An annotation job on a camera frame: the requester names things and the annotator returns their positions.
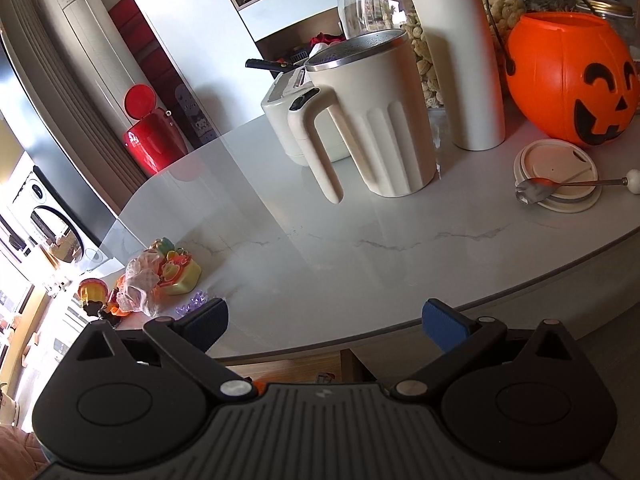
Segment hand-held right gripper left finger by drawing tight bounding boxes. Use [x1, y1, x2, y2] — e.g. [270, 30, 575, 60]
[72, 297, 258, 404]

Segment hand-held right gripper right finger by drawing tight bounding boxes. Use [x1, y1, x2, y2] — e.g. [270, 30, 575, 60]
[390, 298, 572, 404]

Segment purple crystal charm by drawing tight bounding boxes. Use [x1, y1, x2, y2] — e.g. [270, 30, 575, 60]
[177, 290, 209, 316]

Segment cream skateboard keychain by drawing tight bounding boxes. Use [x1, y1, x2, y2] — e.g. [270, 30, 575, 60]
[159, 247, 202, 296]

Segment doll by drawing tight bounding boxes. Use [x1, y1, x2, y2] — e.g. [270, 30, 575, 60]
[115, 237, 177, 314]

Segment black-haired figure toy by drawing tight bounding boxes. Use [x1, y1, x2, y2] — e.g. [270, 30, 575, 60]
[82, 301, 119, 322]

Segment striped figure toy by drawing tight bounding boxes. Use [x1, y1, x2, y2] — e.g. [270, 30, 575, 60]
[77, 277, 109, 306]

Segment metal spoon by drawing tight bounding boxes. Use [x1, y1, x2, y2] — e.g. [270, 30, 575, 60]
[516, 170, 640, 206]

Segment white washing machine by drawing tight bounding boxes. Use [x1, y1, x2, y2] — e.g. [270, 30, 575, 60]
[17, 165, 109, 267]

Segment red trash bin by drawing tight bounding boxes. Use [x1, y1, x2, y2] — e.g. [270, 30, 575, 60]
[122, 85, 189, 177]

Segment cream cup lid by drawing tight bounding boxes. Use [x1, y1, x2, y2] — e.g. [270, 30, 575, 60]
[514, 140, 601, 212]

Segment cream electric kettle jug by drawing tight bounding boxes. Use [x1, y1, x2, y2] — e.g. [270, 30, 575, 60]
[289, 29, 440, 205]

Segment white countertop appliance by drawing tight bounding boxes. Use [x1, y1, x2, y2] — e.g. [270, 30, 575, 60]
[261, 67, 352, 167]

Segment beige curtain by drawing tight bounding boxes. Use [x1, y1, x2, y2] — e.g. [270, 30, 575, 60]
[0, 0, 147, 197]

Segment dark cabinet panel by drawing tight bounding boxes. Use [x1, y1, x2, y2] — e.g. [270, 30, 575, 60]
[0, 42, 118, 243]

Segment tall white tumbler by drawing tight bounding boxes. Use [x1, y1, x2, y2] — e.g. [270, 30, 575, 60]
[399, 0, 505, 151]

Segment orange pumpkin bucket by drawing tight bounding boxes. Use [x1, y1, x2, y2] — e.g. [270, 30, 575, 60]
[482, 0, 640, 150]

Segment white tower air conditioner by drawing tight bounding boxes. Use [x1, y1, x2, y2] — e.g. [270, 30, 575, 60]
[37, 0, 167, 127]

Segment glass jar of nuts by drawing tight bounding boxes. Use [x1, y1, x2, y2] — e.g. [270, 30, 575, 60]
[336, 0, 447, 111]
[480, 0, 529, 54]

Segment glass jar with gold lid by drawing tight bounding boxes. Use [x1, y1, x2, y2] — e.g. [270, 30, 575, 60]
[575, 0, 637, 24]

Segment black pan handle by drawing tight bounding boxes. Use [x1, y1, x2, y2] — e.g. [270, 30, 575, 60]
[245, 57, 302, 74]

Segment white wall cabinet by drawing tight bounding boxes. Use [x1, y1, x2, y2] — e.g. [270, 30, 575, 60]
[207, 0, 352, 69]

